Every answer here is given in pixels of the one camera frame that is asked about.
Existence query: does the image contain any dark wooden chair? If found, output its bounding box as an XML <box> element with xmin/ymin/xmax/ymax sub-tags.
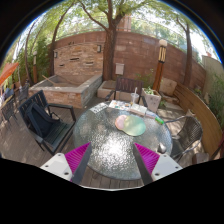
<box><xmin>105</xmin><ymin>77</ymin><xmax>147</xmax><ymax>107</ymax></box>

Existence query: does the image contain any round glass patio table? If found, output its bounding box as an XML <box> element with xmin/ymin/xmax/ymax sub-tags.
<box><xmin>73</xmin><ymin>104</ymin><xmax>173</xmax><ymax>180</ymax></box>

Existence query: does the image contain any large tree trunk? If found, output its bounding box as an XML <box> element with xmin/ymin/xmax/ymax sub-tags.
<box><xmin>78</xmin><ymin>0</ymin><xmax>148</xmax><ymax>82</ymax></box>

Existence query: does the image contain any green round mouse pad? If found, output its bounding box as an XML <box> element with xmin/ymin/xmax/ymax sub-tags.
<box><xmin>123</xmin><ymin>115</ymin><xmax>146</xmax><ymax>136</ymax></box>

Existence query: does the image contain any orange parasol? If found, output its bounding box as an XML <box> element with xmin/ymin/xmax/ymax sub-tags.
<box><xmin>0</xmin><ymin>62</ymin><xmax>19</xmax><ymax>85</ymax></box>

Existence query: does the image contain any patterned booklet on table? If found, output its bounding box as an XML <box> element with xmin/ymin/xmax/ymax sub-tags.
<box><xmin>91</xmin><ymin>103</ymin><xmax>108</xmax><ymax>113</ymax></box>

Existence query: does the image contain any wooden lamp post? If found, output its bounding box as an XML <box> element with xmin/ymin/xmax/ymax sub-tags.
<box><xmin>153</xmin><ymin>39</ymin><xmax>167</xmax><ymax>91</ymax></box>

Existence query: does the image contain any white box on table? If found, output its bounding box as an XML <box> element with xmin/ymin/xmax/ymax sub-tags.
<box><xmin>130</xmin><ymin>104</ymin><xmax>147</xmax><ymax>116</ymax></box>

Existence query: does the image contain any curved wooden bench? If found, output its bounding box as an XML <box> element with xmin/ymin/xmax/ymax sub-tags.
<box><xmin>174</xmin><ymin>83</ymin><xmax>222</xmax><ymax>156</ymax></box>

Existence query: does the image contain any dark wicker chair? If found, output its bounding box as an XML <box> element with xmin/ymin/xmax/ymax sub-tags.
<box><xmin>166</xmin><ymin>115</ymin><xmax>203</xmax><ymax>161</ymax></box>

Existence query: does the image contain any white square planter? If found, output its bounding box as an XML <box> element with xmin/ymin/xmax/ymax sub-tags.
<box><xmin>142</xmin><ymin>88</ymin><xmax>161</xmax><ymax>113</ymax></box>

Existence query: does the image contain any clear plastic cup with straw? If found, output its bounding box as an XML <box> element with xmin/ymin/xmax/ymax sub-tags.
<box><xmin>131</xmin><ymin>87</ymin><xmax>139</xmax><ymax>104</ymax></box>

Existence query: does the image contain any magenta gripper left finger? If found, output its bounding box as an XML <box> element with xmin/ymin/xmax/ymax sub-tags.
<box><xmin>65</xmin><ymin>143</ymin><xmax>92</xmax><ymax>185</ymax></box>

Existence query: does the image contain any black slatted armchair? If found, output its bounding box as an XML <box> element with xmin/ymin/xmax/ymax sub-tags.
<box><xmin>18</xmin><ymin>90</ymin><xmax>76</xmax><ymax>155</ymax></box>

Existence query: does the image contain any green marker pen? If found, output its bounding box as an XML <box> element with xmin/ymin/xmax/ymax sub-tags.
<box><xmin>155</xmin><ymin>117</ymin><xmax>164</xmax><ymax>125</ymax></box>

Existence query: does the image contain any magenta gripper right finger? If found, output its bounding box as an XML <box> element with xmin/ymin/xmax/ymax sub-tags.
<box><xmin>133</xmin><ymin>143</ymin><xmax>160</xmax><ymax>185</ymax></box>

